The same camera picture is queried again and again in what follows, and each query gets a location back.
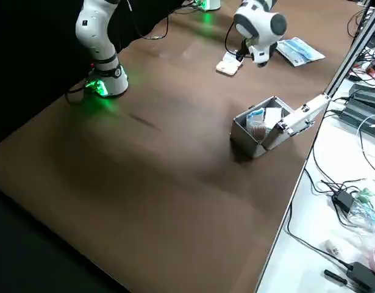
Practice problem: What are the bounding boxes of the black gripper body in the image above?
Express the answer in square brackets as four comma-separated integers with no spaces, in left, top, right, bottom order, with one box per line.
[239,38,253,61]

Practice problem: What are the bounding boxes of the small white medicine box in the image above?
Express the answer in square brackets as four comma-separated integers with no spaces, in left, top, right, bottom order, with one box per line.
[215,51,245,76]

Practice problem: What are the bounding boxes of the blue white small box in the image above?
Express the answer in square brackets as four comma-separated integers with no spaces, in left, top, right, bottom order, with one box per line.
[246,108,266,126]

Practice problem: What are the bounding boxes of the black rectangular box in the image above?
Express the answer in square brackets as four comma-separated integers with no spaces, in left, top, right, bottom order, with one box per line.
[339,102,375,139]
[348,82,375,106]

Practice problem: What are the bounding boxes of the white blue face mask packet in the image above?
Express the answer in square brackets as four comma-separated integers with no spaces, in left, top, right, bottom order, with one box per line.
[277,42,310,67]
[281,37,326,63]

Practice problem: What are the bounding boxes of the brown ribbed item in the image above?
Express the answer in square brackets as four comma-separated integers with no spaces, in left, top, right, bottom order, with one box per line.
[249,121,270,143]

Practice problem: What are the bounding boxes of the silver aluminium case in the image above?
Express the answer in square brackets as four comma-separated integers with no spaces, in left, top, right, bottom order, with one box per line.
[229,94,332,159]

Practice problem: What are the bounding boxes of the small black power adapter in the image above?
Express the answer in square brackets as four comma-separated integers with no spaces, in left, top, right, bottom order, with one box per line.
[331,190,355,212]

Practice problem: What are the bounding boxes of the clear plastic bag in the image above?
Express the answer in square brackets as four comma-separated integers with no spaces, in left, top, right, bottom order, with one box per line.
[347,187,375,237]

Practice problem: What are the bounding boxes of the small white item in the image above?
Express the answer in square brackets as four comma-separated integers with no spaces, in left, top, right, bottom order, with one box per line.
[323,239,343,255]

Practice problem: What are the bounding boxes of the black pen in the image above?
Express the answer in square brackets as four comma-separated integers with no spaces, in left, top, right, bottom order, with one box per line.
[323,269,349,287]

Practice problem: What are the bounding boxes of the large black power adapter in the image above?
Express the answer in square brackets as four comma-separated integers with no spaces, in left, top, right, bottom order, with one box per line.
[346,261,375,293]

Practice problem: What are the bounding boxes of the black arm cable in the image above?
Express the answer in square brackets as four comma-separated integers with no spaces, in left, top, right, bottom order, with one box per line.
[224,21,252,60]
[63,60,98,106]

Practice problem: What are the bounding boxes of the black cable with silver plug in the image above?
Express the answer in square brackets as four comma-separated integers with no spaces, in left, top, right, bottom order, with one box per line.
[125,0,170,40]

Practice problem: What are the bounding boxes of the aluminium frame post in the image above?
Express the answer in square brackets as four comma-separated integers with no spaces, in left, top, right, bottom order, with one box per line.
[323,0,375,100]

